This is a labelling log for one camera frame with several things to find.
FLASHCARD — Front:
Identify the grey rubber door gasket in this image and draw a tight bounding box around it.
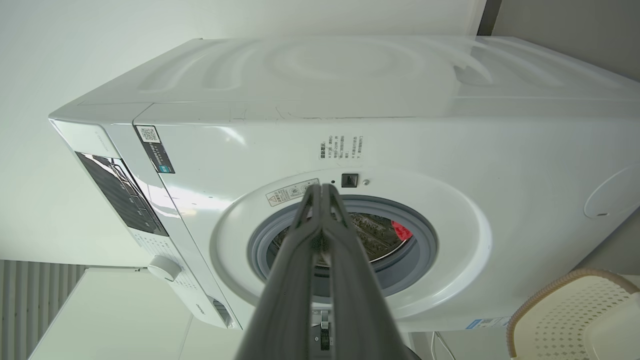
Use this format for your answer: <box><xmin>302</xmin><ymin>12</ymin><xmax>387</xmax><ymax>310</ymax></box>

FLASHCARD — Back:
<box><xmin>248</xmin><ymin>195</ymin><xmax>438</xmax><ymax>298</ymax></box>

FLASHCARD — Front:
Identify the blue white energy label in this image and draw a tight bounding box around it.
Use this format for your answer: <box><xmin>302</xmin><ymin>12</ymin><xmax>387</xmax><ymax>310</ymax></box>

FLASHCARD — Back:
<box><xmin>465</xmin><ymin>316</ymin><xmax>511</xmax><ymax>330</ymax></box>

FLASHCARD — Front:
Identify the white and black baseboard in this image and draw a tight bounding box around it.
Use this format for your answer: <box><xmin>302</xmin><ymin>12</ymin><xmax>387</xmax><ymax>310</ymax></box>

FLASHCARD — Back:
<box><xmin>476</xmin><ymin>0</ymin><xmax>503</xmax><ymax>37</ymax></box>

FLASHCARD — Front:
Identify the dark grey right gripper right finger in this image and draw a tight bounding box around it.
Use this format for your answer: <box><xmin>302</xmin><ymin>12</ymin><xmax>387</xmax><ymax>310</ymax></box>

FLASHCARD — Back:
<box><xmin>323</xmin><ymin>183</ymin><xmax>422</xmax><ymax>360</ymax></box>

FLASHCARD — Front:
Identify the white cabinet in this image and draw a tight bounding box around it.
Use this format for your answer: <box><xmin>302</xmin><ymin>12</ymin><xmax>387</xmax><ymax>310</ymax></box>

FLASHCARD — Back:
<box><xmin>28</xmin><ymin>266</ymin><xmax>241</xmax><ymax>360</ymax></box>

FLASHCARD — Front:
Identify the grey warning sticker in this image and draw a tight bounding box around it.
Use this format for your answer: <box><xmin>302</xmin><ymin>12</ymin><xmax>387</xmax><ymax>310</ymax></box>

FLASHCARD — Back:
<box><xmin>265</xmin><ymin>178</ymin><xmax>320</xmax><ymax>207</ymax></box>

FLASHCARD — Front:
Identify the cream perforated laundry basket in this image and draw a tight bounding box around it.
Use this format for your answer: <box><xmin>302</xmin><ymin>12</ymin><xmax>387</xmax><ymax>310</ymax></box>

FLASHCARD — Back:
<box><xmin>506</xmin><ymin>268</ymin><xmax>640</xmax><ymax>360</ymax></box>

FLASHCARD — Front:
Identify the silver metal door hinge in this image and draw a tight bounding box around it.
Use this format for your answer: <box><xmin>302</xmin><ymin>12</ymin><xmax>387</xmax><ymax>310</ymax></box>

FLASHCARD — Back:
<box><xmin>312</xmin><ymin>309</ymin><xmax>333</xmax><ymax>358</ymax></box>

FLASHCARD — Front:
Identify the small printed text label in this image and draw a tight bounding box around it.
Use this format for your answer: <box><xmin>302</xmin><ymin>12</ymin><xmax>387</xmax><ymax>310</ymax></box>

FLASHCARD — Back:
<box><xmin>318</xmin><ymin>135</ymin><xmax>364</xmax><ymax>162</ymax></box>

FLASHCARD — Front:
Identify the dark QR code sticker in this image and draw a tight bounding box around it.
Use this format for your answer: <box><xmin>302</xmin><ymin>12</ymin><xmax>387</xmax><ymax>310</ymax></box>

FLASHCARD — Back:
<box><xmin>136</xmin><ymin>125</ymin><xmax>176</xmax><ymax>174</ymax></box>

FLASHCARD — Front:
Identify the white washing machine dial knob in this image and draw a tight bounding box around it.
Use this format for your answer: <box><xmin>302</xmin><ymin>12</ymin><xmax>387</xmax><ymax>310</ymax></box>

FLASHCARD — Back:
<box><xmin>147</xmin><ymin>255</ymin><xmax>182</xmax><ymax>282</ymax></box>

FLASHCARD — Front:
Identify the stainless steel washing machine drum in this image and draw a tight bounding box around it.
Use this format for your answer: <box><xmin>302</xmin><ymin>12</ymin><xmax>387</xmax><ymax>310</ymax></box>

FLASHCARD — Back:
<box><xmin>270</xmin><ymin>212</ymin><xmax>415</xmax><ymax>271</ymax></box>

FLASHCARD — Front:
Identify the grey slatted panel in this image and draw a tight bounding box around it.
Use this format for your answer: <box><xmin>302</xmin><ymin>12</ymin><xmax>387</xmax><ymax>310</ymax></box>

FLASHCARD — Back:
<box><xmin>0</xmin><ymin>260</ymin><xmax>88</xmax><ymax>360</ymax></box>

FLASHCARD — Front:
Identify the round white filter cover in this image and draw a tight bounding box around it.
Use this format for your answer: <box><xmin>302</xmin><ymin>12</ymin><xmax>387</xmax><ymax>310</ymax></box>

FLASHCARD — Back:
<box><xmin>584</xmin><ymin>167</ymin><xmax>640</xmax><ymax>219</ymax></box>

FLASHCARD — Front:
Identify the white front-load washing machine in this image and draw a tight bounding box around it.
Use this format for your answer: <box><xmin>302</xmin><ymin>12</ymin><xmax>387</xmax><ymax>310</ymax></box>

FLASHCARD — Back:
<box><xmin>48</xmin><ymin>35</ymin><xmax>640</xmax><ymax>332</ymax></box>

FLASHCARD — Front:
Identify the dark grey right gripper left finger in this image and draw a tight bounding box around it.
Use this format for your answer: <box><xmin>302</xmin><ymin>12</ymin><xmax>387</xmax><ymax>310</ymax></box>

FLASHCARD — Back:
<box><xmin>235</xmin><ymin>185</ymin><xmax>324</xmax><ymax>360</ymax></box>

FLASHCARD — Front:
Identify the red jersey with white print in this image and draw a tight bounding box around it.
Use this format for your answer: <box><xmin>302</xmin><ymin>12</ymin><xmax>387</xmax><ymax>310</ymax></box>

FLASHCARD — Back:
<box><xmin>391</xmin><ymin>220</ymin><xmax>414</xmax><ymax>242</ymax></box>

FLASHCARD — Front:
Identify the black glossy control display panel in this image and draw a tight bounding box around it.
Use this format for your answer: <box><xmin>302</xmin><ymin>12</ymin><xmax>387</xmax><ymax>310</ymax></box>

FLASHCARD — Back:
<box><xmin>75</xmin><ymin>151</ymin><xmax>169</xmax><ymax>237</ymax></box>

